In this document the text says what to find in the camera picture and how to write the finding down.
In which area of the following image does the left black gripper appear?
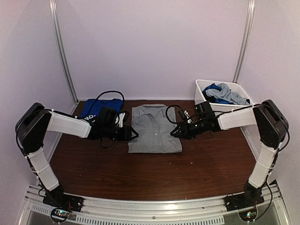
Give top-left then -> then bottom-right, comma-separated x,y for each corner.
103,124 -> 139,142

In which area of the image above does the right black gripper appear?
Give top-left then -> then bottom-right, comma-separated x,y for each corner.
171,119 -> 207,140

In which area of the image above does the grey garment pile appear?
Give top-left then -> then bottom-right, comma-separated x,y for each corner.
128,104 -> 182,154

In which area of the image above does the blue t-shirt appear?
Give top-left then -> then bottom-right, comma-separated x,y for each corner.
79,98 -> 124,120

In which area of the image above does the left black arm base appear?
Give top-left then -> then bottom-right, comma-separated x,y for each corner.
41,183 -> 83,212

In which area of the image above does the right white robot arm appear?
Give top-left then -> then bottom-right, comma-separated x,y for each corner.
170,99 -> 290,189

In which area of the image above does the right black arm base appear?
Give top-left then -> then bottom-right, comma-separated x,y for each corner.
224,181 -> 265,211

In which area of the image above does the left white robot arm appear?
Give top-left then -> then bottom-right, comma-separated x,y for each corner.
15,102 -> 139,208

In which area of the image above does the white plastic laundry bin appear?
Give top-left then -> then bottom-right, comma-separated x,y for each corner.
195,79 -> 254,112

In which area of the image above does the blue garment in bin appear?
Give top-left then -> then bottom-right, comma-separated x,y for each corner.
202,83 -> 233,105

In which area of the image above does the light grey-blue garment in bin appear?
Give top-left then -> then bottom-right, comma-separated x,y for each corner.
202,83 -> 250,105

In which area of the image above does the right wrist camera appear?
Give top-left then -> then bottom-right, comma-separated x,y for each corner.
179,110 -> 193,124

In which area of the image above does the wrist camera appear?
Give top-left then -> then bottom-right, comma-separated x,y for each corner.
179,110 -> 193,124
115,111 -> 129,128

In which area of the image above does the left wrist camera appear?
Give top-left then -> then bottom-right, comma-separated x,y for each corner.
115,111 -> 129,128

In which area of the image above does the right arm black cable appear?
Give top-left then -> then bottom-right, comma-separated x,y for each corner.
165,105 -> 215,141

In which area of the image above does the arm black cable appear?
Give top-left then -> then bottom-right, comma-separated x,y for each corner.
165,105 -> 215,141
15,90 -> 125,150

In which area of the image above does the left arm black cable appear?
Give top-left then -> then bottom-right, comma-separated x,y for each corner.
15,90 -> 125,150

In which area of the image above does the aluminium front rail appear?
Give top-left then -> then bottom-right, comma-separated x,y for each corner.
16,184 -> 291,225

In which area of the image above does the right aluminium frame post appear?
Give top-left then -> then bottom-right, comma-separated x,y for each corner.
232,0 -> 255,83

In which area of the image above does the aluminium frame post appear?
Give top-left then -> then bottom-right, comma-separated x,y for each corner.
49,0 -> 79,104
232,0 -> 255,83

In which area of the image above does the left aluminium frame post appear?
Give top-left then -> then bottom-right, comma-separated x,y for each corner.
49,0 -> 79,104

